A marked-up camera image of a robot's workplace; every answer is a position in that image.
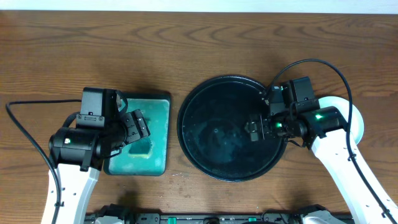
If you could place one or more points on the mint green plate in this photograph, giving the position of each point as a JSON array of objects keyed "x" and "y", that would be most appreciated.
[{"x": 357, "y": 122}]

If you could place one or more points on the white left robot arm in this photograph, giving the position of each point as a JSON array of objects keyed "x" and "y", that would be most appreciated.
[{"x": 76, "y": 156}]

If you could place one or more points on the green yellow sponge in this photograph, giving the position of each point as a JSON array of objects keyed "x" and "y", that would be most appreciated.
[{"x": 141, "y": 148}]

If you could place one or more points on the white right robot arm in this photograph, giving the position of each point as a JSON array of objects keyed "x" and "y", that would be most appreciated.
[{"x": 328, "y": 134}]

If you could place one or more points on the round black tray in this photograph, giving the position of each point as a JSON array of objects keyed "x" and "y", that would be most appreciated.
[{"x": 212, "y": 132}]

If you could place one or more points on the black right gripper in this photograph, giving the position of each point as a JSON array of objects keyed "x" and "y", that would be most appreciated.
[{"x": 263, "y": 127}]

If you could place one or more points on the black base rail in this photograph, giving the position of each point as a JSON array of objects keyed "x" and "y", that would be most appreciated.
[{"x": 155, "y": 218}]

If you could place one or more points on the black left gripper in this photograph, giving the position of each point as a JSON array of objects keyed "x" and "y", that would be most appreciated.
[{"x": 131, "y": 127}]

